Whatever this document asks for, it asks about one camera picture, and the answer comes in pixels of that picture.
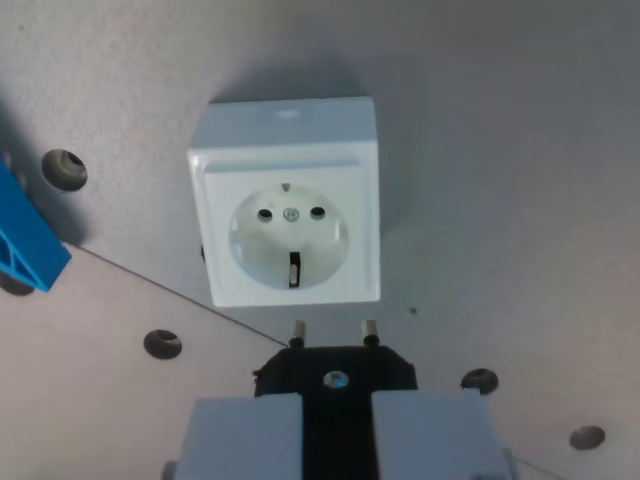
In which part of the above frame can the white wall socket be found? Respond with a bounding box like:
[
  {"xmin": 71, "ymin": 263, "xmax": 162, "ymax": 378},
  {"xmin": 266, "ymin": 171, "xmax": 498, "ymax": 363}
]
[{"xmin": 187, "ymin": 96, "xmax": 382, "ymax": 309}]

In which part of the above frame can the black plug with metal pins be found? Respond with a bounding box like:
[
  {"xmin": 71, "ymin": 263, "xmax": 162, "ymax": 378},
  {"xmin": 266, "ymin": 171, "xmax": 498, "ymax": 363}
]
[{"xmin": 252, "ymin": 319, "xmax": 419, "ymax": 480}]

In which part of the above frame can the blue ribbed plastic part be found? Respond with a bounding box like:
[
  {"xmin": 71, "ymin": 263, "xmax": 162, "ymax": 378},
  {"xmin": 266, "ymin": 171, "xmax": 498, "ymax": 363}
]
[{"xmin": 0, "ymin": 152, "xmax": 73, "ymax": 293}]

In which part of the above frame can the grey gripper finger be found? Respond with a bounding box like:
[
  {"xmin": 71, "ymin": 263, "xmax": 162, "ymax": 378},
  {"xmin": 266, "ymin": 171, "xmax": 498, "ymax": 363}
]
[
  {"xmin": 372, "ymin": 389, "xmax": 517, "ymax": 480},
  {"xmin": 177, "ymin": 393, "xmax": 305, "ymax": 480}
]

